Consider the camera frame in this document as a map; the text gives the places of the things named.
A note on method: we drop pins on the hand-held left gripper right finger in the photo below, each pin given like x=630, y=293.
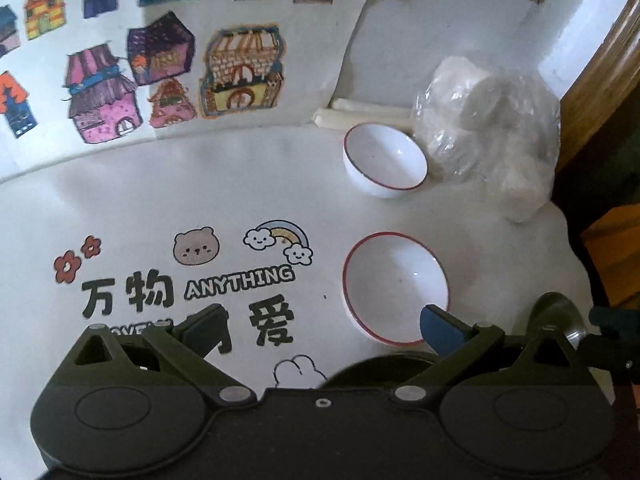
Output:
x=437, y=330

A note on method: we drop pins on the white printed tablecloth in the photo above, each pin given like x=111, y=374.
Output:
x=150, y=210

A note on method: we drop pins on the orange cloth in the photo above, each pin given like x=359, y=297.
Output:
x=615, y=250

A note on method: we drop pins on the white wrapped bundle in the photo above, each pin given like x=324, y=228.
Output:
x=522, y=205

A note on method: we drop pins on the coloured houses drawing sheet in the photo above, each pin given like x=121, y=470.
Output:
x=310, y=60

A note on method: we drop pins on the clear plastic bag white rolls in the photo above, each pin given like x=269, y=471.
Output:
x=480, y=110

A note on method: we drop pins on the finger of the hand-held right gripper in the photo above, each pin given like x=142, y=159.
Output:
x=610, y=352
x=615, y=317

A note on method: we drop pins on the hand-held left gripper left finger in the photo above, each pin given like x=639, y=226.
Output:
x=202, y=327

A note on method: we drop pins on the brown wooden furniture frame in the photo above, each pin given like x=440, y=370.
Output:
x=600, y=85

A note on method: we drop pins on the white red-rimmed bowl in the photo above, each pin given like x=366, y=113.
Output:
x=390, y=285
x=385, y=155

